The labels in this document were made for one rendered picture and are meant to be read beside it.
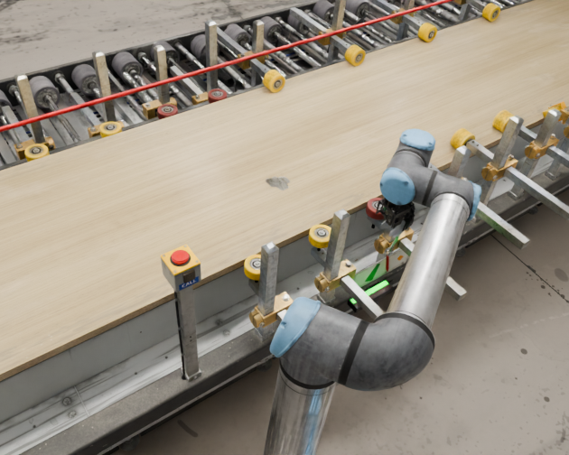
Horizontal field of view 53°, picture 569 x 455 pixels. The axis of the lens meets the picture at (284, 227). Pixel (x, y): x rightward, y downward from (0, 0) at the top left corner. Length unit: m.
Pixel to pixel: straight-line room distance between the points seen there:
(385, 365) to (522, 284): 2.29
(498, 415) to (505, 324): 0.50
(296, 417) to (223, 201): 1.00
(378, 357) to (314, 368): 0.11
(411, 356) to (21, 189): 1.50
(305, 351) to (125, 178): 1.25
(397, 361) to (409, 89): 1.82
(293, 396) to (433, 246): 0.42
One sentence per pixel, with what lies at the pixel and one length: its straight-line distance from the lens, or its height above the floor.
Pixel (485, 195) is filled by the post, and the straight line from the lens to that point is 2.27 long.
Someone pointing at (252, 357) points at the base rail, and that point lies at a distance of 1.83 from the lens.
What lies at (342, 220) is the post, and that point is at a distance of 1.63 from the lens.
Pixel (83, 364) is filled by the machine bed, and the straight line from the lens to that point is 1.85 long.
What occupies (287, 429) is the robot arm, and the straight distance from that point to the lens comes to 1.17.
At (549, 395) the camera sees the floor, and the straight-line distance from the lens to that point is 2.87.
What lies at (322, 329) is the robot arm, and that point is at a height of 1.44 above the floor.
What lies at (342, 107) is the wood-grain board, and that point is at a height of 0.90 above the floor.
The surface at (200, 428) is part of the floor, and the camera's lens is 2.47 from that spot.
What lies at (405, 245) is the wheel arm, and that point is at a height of 0.86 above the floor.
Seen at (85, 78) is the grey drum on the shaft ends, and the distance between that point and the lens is 2.74.
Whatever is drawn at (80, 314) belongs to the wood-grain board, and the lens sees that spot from 1.70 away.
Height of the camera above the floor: 2.24
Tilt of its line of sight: 46 degrees down
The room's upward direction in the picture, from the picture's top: 5 degrees clockwise
